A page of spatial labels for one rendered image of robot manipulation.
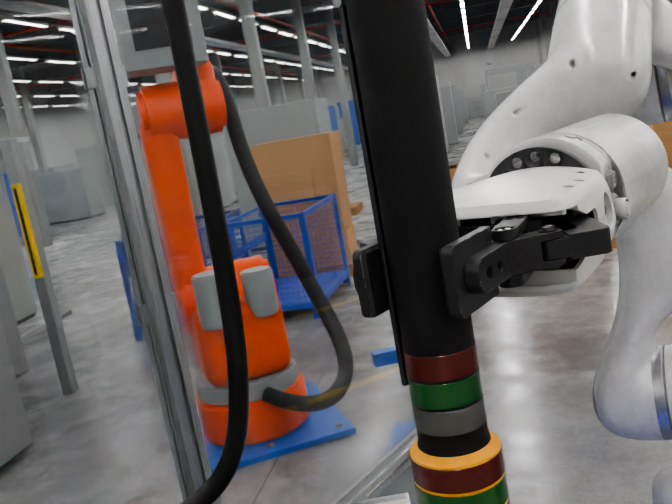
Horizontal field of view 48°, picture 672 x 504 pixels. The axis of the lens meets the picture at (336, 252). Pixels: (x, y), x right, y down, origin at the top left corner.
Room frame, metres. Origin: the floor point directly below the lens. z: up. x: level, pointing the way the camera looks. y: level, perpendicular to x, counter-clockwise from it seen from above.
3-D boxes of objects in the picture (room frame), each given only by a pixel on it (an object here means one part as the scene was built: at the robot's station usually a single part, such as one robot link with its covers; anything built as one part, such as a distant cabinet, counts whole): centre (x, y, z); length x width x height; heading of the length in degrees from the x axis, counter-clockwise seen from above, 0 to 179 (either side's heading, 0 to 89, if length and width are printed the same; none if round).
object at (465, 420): (0.33, -0.04, 1.60); 0.03 x 0.03 x 0.01
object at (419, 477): (0.33, -0.04, 1.57); 0.04 x 0.04 x 0.01
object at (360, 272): (0.37, -0.02, 1.66); 0.07 x 0.03 x 0.03; 143
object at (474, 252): (0.33, -0.07, 1.66); 0.07 x 0.03 x 0.03; 143
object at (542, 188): (0.42, -0.10, 1.66); 0.11 x 0.10 x 0.07; 143
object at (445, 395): (0.33, -0.04, 1.61); 0.03 x 0.03 x 0.01
